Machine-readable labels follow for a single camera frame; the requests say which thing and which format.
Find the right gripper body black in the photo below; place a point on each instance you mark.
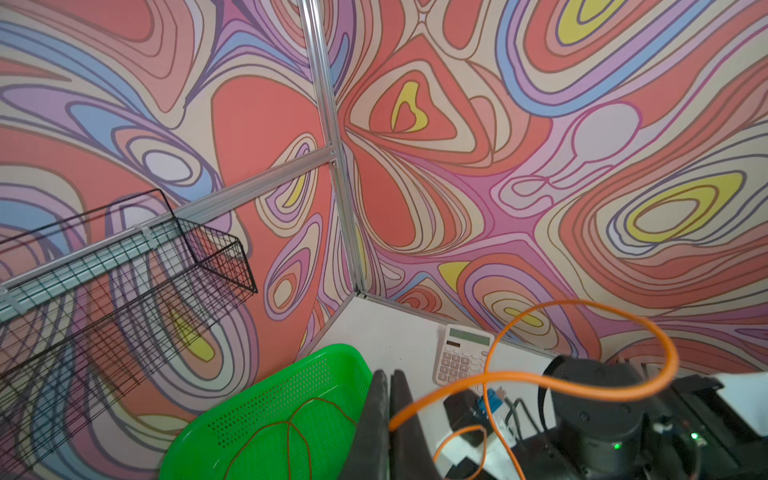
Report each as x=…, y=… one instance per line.
x=678, y=433

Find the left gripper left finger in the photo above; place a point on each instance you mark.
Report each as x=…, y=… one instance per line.
x=369, y=453

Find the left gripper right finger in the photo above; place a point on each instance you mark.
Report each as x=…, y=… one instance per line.
x=409, y=456

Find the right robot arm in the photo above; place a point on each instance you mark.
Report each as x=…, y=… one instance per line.
x=747, y=429

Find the green basket back right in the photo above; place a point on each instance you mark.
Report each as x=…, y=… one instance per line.
x=297, y=424

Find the pink white calculator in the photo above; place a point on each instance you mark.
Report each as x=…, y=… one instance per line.
x=462, y=352

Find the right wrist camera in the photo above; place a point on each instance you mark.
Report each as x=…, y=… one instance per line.
x=465, y=409

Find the black wire basket back wall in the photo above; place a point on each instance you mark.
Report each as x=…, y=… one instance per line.
x=94, y=303

